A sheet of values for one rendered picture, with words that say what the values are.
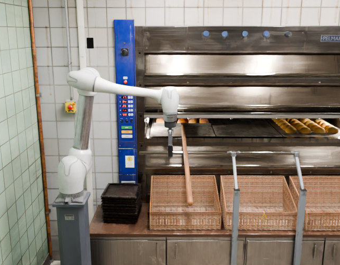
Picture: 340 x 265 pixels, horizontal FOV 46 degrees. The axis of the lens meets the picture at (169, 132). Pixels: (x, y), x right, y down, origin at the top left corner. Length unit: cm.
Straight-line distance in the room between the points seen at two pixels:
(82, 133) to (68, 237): 69
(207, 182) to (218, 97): 74
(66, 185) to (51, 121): 101
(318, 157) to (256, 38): 115
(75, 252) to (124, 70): 145
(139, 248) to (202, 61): 156
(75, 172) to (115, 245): 82
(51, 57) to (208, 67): 127
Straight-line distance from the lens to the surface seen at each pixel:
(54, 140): 356
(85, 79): 249
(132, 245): 319
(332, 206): 377
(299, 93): 350
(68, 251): 282
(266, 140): 350
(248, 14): 335
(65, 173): 261
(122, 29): 328
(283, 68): 342
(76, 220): 270
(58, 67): 343
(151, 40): 331
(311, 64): 349
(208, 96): 335
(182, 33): 331
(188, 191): 224
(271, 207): 361
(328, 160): 371
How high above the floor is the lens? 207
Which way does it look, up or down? 14 degrees down
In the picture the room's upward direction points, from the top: straight up
